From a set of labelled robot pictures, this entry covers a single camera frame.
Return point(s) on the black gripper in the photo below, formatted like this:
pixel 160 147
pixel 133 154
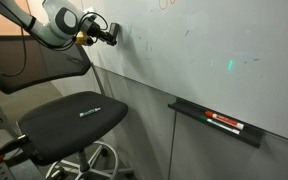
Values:
pixel 95 31

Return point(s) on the black whiteboard eraser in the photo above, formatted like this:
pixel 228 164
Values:
pixel 114 29

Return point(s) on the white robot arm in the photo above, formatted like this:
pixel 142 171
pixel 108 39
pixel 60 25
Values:
pixel 65 21

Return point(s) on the green marker on chair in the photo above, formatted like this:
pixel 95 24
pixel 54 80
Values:
pixel 83 114

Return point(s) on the black mesh office chair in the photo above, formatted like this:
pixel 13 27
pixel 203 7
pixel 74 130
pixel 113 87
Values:
pixel 59 137

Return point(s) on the green whiteboard marker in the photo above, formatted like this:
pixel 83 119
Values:
pixel 237 132

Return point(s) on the red whiteboard marker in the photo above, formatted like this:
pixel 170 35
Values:
pixel 226 120

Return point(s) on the large white whiteboard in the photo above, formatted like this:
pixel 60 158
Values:
pixel 228 55

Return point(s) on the black orange clamp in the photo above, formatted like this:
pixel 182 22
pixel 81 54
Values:
pixel 19 142

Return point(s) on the black marker tray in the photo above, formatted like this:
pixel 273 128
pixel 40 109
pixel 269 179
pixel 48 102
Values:
pixel 250 134

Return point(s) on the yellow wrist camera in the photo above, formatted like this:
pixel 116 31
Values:
pixel 83 39

